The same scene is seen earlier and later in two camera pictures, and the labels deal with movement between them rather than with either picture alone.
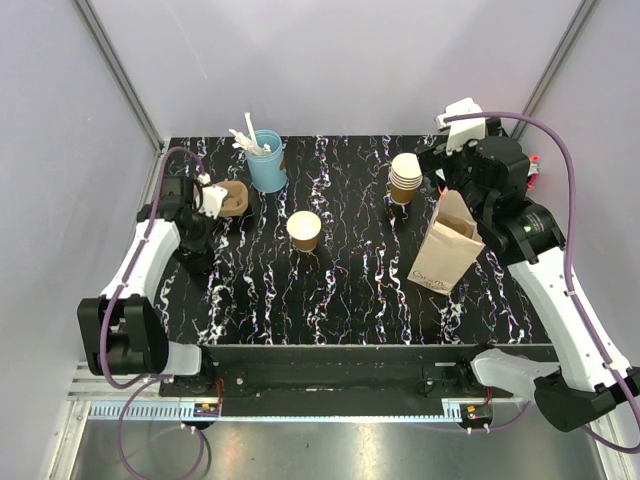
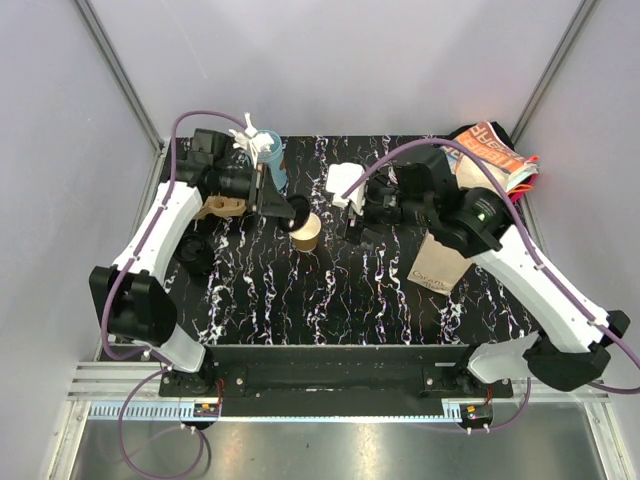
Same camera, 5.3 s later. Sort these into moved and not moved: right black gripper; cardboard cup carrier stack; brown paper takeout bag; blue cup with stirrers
Moved: right black gripper
Not moved: brown paper takeout bag; cardboard cup carrier stack; blue cup with stirrers
